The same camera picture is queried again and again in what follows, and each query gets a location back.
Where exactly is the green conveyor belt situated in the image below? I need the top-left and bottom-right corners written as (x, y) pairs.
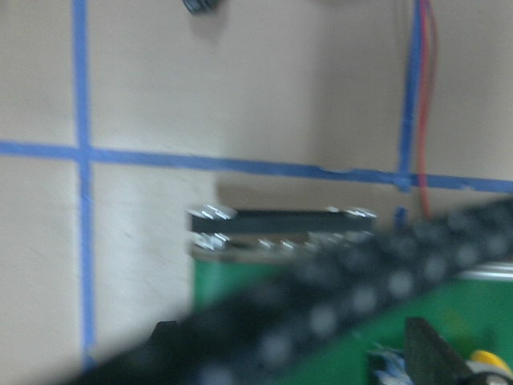
top-left (185, 200), bottom-right (512, 384)

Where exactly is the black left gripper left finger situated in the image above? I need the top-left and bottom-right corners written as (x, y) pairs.
top-left (148, 321), bottom-right (179, 349)

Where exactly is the red black power cable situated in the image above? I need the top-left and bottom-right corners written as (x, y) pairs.
top-left (184, 0), bottom-right (440, 221)

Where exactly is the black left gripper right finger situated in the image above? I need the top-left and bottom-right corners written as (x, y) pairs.
top-left (404, 316), bottom-right (513, 385)

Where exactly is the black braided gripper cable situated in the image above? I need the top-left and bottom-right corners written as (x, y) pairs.
top-left (55, 196), bottom-right (513, 385)

